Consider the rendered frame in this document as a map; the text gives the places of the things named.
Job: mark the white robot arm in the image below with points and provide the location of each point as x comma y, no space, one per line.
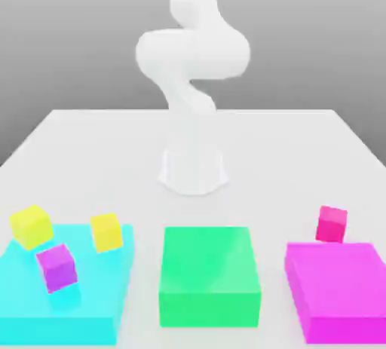
193,53

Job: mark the small golden yellow cube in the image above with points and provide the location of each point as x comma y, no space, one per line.
106,233

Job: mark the small pink cube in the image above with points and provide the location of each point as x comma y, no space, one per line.
331,224

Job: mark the small purple cube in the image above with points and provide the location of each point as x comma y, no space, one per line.
57,269

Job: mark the small lime yellow cube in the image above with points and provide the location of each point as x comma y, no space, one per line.
30,227

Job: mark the large green box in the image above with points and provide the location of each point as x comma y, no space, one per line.
208,273

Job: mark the large cyan box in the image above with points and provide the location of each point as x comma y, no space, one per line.
90,294

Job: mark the large magenta box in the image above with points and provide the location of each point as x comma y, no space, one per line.
337,282

